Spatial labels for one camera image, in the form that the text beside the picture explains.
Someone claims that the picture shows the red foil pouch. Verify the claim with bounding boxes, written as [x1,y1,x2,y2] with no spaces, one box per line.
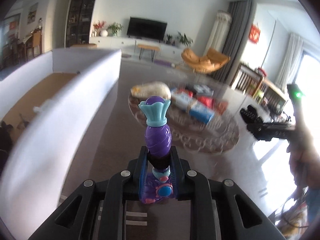
[197,96,219,111]

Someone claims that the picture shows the black soap bar box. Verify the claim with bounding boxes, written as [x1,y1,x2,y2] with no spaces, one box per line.
[185,84,214,97]

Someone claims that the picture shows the purple mermaid toy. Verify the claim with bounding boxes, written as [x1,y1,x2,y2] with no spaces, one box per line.
[138,96,174,204]

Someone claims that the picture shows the person's right hand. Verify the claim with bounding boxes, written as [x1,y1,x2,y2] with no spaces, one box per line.
[287,118,313,188]

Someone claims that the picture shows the blue cardboard box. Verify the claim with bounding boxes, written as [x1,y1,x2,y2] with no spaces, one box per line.
[187,102,215,124]

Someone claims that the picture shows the white 377 lotion bottle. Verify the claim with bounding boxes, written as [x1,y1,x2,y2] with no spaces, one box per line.
[171,90,197,111]

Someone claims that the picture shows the orange lounge chair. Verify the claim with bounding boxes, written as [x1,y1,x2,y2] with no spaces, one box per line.
[181,48,231,74]

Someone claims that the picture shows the white standing air conditioner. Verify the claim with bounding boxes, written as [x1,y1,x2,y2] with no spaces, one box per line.
[204,10,232,55]

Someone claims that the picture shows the white plush toy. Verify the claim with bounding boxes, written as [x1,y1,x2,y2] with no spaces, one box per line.
[131,81,171,100]

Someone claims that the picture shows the green potted plant right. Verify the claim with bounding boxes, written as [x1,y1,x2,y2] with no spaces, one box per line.
[177,32,193,48]

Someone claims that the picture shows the green potted plant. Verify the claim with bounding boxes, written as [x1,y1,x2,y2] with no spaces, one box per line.
[177,32,193,48]
[107,22,123,36]

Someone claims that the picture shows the grey curtain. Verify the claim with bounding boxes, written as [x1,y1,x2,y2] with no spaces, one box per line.
[214,0,256,85]

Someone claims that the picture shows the white storage box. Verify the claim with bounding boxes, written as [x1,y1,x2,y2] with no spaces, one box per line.
[1,48,121,239]

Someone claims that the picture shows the small potted plant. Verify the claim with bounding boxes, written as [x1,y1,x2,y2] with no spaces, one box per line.
[165,34,173,45]

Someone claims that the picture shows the wooden bench black legs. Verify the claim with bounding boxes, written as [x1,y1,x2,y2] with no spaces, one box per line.
[137,44,161,62]

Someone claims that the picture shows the black flat television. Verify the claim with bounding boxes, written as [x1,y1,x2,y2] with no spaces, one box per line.
[127,17,167,41]

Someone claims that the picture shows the white tv cabinet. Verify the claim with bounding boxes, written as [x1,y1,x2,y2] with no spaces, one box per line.
[89,36,183,61]

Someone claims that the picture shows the green potted plant left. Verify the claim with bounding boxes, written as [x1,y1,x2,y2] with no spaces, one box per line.
[107,22,123,36]

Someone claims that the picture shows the red flowers white vase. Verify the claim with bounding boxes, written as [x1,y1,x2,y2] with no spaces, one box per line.
[93,21,108,37]

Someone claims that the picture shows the dark glass display cabinet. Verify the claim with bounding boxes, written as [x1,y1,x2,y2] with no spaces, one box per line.
[65,0,95,47]

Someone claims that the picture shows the red wall decoration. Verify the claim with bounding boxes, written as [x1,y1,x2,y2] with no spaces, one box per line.
[248,24,260,44]

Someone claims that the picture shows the framed wall painting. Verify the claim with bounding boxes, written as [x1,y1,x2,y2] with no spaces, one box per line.
[27,3,39,24]

